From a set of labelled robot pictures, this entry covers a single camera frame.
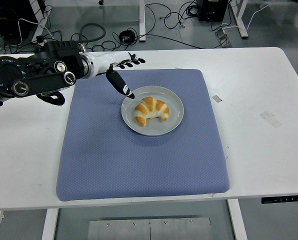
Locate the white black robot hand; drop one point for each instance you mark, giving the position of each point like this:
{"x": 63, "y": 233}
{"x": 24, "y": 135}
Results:
{"x": 109, "y": 58}

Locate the blue quilted mat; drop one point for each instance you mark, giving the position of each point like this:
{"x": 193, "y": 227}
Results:
{"x": 114, "y": 162}

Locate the large clear tape strip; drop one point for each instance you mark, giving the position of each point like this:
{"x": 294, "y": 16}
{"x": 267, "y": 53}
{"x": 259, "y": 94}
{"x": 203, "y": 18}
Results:
{"x": 271, "y": 119}

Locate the round grey plate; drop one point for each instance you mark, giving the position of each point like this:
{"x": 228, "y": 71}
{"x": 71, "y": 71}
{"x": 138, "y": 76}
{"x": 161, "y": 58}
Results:
{"x": 164, "y": 125}

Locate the grey metal plate with screws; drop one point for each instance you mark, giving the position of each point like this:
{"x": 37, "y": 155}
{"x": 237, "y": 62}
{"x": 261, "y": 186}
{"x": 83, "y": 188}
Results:
{"x": 149, "y": 228}

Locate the large black equipment box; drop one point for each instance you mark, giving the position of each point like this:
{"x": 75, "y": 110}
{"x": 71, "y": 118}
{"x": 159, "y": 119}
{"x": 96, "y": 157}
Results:
{"x": 6, "y": 17}

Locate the white table leg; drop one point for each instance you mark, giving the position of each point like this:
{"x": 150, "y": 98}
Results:
{"x": 49, "y": 225}
{"x": 237, "y": 220}

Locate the small clear tape strip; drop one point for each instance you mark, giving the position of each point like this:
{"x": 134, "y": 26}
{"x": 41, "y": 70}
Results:
{"x": 217, "y": 98}

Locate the black desk control panel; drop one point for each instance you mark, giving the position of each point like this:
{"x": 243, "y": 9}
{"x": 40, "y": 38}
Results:
{"x": 284, "y": 199}

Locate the grey metal foot pedal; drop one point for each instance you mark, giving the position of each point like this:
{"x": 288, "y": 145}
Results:
{"x": 223, "y": 37}

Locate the golden croissant bread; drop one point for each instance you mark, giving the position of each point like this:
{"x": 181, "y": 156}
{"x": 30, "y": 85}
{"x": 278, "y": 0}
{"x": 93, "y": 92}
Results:
{"x": 151, "y": 108}

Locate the black computer tower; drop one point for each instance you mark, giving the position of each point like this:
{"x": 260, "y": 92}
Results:
{"x": 212, "y": 10}

